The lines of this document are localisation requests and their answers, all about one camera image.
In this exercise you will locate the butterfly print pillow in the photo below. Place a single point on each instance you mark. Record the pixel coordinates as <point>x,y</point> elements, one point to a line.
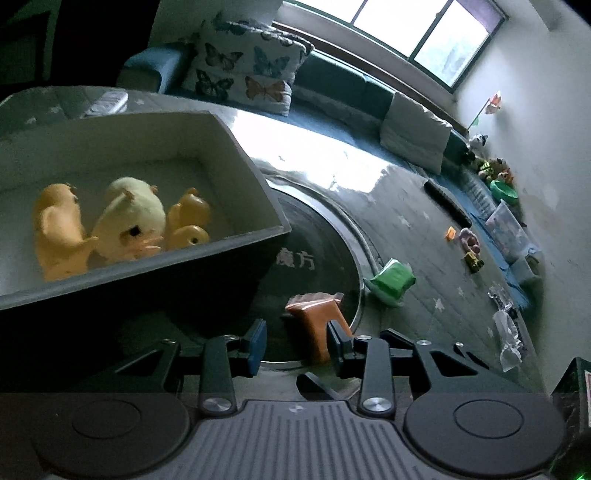
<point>246,64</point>

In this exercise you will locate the clear plastic storage box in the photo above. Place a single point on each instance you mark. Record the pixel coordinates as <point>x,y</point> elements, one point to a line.
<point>507,232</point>

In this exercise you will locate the window with green frame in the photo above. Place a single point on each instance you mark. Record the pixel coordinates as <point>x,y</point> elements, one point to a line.
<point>441,39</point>

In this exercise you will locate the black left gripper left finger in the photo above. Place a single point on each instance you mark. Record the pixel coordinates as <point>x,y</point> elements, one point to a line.
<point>224,358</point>

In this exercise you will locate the small flag on stick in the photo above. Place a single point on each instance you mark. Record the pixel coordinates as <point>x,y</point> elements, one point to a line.
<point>490,107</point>

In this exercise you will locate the small yellow rubber duck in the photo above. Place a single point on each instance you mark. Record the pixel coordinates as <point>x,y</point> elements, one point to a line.
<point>187,221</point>

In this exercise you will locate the green bean bag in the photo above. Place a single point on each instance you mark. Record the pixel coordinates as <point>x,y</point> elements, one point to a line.
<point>391,283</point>

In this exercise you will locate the clear plastic bag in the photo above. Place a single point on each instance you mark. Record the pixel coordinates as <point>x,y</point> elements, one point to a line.
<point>511,343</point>

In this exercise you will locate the yellow plush chick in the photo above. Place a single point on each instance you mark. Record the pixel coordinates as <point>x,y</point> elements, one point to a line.
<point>132,224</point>

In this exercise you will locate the stuffed toys pile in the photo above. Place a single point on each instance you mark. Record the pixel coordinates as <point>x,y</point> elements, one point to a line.
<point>487,168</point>

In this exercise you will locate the white folded cushion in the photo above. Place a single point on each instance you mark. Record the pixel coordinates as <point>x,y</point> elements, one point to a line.
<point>413,132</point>

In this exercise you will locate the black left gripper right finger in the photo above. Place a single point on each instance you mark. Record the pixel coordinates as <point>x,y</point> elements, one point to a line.
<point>368,359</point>

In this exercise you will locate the small orange toy block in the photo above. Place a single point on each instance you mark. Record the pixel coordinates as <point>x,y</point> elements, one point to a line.
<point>451,234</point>

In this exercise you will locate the orange bean bag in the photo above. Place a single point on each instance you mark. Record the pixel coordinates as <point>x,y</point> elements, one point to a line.
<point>315,310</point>

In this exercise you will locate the large orange rubber duck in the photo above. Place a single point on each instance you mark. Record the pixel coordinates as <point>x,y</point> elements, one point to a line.
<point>62,247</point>

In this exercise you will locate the white cardboard box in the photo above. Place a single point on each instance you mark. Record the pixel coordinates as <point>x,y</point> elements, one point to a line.
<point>174,151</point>

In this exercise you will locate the black remote control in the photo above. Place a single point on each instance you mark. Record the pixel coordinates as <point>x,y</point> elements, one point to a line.
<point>440,196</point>

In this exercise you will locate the yellow toy truck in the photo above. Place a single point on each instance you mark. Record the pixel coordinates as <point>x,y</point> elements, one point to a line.
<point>473,262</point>

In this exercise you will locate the black round turntable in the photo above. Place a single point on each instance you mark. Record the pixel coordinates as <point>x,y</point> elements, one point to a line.
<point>326,252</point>

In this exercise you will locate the dark green sofa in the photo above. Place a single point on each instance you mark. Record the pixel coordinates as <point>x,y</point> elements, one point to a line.
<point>337,100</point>

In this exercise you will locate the white remote control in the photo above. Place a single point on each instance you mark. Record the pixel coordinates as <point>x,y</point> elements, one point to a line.
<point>109,103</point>

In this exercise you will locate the green plastic bowl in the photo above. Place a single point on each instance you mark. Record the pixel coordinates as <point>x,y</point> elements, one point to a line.
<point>503,192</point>

